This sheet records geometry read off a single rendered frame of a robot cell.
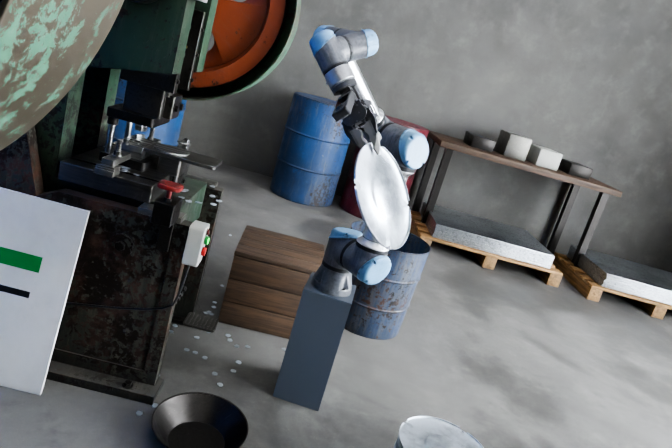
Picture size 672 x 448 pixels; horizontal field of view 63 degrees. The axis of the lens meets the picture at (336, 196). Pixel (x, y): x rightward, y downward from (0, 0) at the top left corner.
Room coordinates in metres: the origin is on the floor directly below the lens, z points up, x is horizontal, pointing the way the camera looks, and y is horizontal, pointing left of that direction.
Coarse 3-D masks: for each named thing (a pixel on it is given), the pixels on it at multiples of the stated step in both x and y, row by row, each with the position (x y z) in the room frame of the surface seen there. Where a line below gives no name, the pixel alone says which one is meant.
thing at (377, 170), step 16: (368, 144) 1.45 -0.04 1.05; (368, 160) 1.42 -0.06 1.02; (384, 160) 1.50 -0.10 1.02; (368, 176) 1.39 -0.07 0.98; (384, 176) 1.45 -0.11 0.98; (400, 176) 1.55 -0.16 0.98; (368, 192) 1.36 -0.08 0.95; (384, 192) 1.42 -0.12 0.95; (400, 192) 1.52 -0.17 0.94; (368, 208) 1.33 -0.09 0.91; (384, 208) 1.39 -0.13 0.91; (400, 208) 1.49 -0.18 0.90; (368, 224) 1.31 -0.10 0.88; (384, 224) 1.38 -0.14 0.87; (400, 224) 1.46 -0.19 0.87; (384, 240) 1.35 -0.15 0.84; (400, 240) 1.43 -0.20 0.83
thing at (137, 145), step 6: (132, 138) 1.91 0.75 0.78; (138, 138) 1.93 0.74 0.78; (144, 138) 1.96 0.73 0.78; (132, 144) 1.82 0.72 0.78; (138, 144) 1.85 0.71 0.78; (144, 144) 1.87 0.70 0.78; (150, 144) 1.89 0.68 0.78; (126, 150) 1.81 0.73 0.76; (132, 150) 1.81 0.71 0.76; (138, 150) 1.81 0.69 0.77; (132, 156) 1.81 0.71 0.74; (138, 156) 1.81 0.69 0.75; (144, 156) 1.85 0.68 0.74
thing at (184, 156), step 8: (152, 144) 1.90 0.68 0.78; (160, 144) 1.92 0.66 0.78; (152, 152) 1.82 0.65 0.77; (160, 152) 1.82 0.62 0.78; (168, 152) 1.84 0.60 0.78; (176, 152) 1.87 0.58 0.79; (184, 152) 1.90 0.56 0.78; (192, 152) 1.96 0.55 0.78; (160, 160) 1.84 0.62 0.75; (168, 160) 1.85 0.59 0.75; (176, 160) 1.85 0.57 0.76; (184, 160) 1.83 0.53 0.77; (192, 160) 1.84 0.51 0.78; (200, 160) 1.87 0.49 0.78; (208, 160) 1.91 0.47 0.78; (216, 160) 1.94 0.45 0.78; (160, 168) 1.84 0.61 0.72; (168, 168) 1.85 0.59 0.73; (176, 168) 1.85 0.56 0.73; (184, 168) 1.92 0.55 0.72; (208, 168) 1.83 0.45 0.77; (176, 176) 1.85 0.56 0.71
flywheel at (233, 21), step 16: (224, 0) 2.26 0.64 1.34; (256, 0) 2.27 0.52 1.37; (272, 0) 2.23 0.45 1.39; (224, 16) 2.26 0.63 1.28; (240, 16) 2.26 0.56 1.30; (256, 16) 2.27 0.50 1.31; (272, 16) 2.24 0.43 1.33; (224, 32) 2.26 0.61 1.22; (240, 32) 2.26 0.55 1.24; (256, 32) 2.27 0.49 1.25; (272, 32) 2.24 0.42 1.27; (224, 48) 2.26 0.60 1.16; (240, 48) 2.26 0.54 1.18; (256, 48) 2.23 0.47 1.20; (272, 48) 2.29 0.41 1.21; (208, 64) 2.26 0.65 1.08; (224, 64) 2.25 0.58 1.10; (240, 64) 2.23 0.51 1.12; (256, 64) 2.23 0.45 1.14; (208, 80) 2.22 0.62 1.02; (224, 80) 2.23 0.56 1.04
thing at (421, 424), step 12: (408, 420) 1.56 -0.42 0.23; (420, 420) 1.58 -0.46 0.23; (432, 420) 1.59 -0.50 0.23; (444, 420) 1.61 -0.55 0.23; (408, 432) 1.50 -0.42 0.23; (420, 432) 1.51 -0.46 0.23; (432, 432) 1.53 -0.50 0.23; (444, 432) 1.55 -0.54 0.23; (456, 432) 1.57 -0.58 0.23; (408, 444) 1.44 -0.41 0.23; (420, 444) 1.46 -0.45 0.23; (432, 444) 1.46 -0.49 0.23; (444, 444) 1.48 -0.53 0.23; (456, 444) 1.50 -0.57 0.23; (468, 444) 1.52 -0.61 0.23; (480, 444) 1.53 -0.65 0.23
